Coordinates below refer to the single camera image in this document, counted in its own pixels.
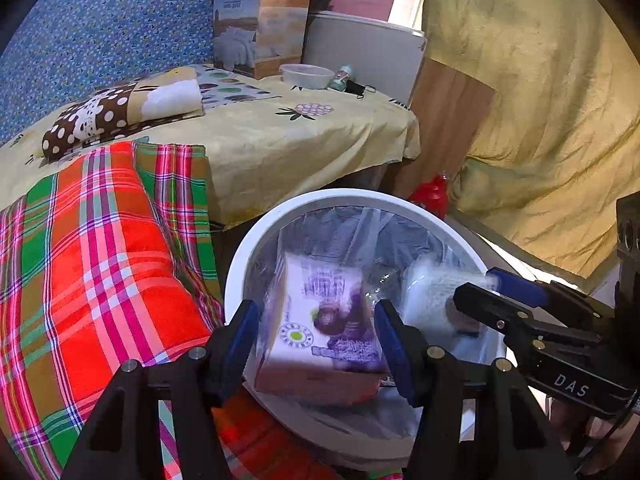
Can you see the yellow curtain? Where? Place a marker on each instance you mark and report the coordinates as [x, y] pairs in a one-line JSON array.
[[540, 85]]

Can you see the clear plastic bin liner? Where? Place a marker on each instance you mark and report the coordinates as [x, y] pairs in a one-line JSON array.
[[350, 240]]

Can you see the small green bottle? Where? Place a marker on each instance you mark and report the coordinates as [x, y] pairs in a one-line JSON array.
[[342, 79]]

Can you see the long white foam net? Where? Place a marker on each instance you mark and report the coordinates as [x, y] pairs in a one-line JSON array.
[[430, 290]]

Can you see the black face mask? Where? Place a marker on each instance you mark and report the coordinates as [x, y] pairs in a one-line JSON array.
[[357, 87]]

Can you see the yellow printed bedsheet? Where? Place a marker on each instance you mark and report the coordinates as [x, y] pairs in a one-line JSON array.
[[300, 145]]

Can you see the plaid tablecloth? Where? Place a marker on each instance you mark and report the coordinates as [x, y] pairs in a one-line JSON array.
[[100, 260]]

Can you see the red plastic bag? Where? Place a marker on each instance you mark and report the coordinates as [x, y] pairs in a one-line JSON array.
[[430, 195]]

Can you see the white cabinet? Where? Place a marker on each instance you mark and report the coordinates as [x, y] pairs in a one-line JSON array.
[[360, 45]]

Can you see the large printed carton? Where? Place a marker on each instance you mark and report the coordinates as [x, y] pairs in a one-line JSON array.
[[320, 330]]

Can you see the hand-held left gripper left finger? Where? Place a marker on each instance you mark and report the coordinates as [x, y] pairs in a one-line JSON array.
[[240, 345]]

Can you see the printed quilt package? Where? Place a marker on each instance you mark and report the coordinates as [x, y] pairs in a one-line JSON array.
[[235, 35]]

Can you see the wooden board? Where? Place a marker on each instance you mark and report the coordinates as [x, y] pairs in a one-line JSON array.
[[445, 110]]

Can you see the brown polka dot pillow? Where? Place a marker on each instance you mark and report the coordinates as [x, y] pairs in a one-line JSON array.
[[100, 120]]

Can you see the person's right hand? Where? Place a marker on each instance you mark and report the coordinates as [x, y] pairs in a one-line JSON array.
[[585, 425]]

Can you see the white trash bin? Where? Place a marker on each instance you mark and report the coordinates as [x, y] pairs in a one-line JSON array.
[[277, 217]]

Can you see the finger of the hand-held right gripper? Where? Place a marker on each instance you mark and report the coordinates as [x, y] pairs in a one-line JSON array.
[[480, 305], [515, 285]]

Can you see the white bowl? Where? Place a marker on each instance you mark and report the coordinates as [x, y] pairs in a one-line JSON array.
[[305, 76]]

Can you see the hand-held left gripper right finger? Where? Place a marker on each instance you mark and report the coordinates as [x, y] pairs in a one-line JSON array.
[[395, 355]]

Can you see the spotted cloth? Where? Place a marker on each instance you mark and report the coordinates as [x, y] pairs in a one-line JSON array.
[[235, 90]]

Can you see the blue floral headboard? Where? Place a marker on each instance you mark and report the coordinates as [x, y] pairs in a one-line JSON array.
[[100, 25]]

